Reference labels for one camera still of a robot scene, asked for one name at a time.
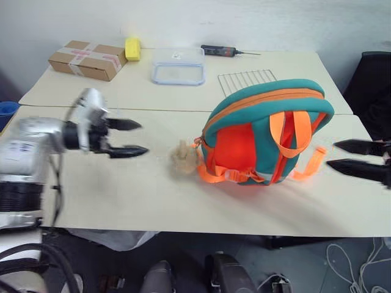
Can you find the clear plastic food container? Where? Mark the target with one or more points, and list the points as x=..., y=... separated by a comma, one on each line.
x=178, y=65

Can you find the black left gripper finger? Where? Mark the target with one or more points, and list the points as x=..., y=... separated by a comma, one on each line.
x=129, y=151
x=125, y=124

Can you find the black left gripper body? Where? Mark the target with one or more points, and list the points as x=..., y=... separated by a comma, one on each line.
x=99, y=138

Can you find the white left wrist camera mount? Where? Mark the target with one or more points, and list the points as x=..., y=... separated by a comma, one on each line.
x=90, y=105

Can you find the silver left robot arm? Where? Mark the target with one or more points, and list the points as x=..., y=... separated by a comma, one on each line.
x=29, y=152

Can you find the taped brown cardboard box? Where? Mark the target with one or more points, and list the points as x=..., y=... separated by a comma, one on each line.
x=87, y=59

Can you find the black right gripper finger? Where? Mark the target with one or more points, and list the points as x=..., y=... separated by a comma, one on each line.
x=360, y=171
x=357, y=147

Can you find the black and red screwdriver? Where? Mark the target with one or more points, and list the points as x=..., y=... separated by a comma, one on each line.
x=218, y=50

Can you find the blue round container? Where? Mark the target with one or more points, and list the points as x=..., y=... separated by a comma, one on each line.
x=7, y=111

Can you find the dark rounded shape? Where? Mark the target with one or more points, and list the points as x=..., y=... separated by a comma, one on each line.
x=159, y=277
x=227, y=273

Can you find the white plastic bag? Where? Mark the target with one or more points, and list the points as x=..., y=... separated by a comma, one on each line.
x=116, y=239

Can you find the black chair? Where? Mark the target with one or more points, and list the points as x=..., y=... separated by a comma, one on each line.
x=371, y=91

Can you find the orange and teal backpack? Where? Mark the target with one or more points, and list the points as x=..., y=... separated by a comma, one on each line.
x=244, y=131

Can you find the yellow sponge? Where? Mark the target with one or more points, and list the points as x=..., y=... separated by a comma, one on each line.
x=132, y=49

